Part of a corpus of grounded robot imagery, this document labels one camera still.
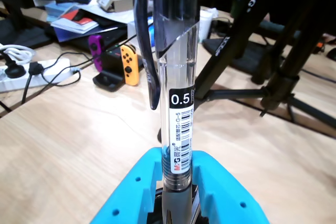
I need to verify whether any black camera tripod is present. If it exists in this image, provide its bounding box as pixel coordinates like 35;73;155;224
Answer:
195;0;336;140

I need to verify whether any blue and red booklet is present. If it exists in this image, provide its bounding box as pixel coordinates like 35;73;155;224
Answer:
50;8;100;35

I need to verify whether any orange joy-con controller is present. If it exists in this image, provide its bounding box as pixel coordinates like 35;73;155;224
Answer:
120;44;140;87

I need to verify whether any clear pen with grey grip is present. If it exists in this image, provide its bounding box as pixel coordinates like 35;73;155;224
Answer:
132;0;203;224

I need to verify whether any black monitor stand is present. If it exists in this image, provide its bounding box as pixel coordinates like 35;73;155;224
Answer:
0;0;55;49

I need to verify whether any white cylindrical container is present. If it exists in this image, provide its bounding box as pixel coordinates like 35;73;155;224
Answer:
197;7;219;44

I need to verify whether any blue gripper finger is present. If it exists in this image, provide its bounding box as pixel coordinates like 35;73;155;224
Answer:
192;150;270;224
90;147;164;224

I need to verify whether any black power plug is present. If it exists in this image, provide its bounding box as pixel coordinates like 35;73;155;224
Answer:
4;60;27;79
28;61;44;76

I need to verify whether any black power cable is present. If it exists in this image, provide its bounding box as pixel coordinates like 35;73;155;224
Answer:
40;51;82;86
20;73;36;105

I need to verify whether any white power strip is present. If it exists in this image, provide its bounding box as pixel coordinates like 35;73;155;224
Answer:
0;58;74;94

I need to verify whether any black joy-con charging dock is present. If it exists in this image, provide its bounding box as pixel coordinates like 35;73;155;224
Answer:
92;47;124;93

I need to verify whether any purple joy-con controller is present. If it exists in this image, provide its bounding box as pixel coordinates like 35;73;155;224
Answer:
88;34;104;73

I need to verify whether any stack of books and papers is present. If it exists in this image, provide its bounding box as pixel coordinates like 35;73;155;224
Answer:
54;6;124;43

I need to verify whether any cardboard box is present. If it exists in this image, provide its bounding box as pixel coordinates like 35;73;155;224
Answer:
96;0;134;14

